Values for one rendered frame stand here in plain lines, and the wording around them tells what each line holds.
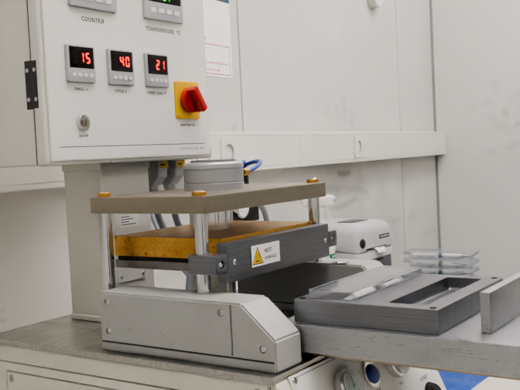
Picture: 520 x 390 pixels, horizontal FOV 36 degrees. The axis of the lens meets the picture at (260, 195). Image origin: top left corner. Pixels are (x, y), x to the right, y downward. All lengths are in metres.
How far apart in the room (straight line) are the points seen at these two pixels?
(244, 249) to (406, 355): 0.23
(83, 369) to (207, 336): 0.20
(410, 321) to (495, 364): 0.09
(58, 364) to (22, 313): 0.42
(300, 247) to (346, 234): 0.99
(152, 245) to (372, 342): 0.31
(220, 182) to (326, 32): 1.59
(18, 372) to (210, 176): 0.36
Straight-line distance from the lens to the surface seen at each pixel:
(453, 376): 1.45
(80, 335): 1.07
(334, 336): 0.84
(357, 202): 2.70
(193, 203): 0.88
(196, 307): 0.86
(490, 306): 0.80
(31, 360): 1.07
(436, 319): 0.79
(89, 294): 1.14
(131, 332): 0.94
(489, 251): 3.52
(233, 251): 0.90
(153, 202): 0.92
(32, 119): 1.02
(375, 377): 0.95
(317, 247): 1.05
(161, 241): 0.96
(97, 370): 0.98
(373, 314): 0.82
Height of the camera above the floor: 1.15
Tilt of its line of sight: 3 degrees down
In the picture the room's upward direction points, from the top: 3 degrees counter-clockwise
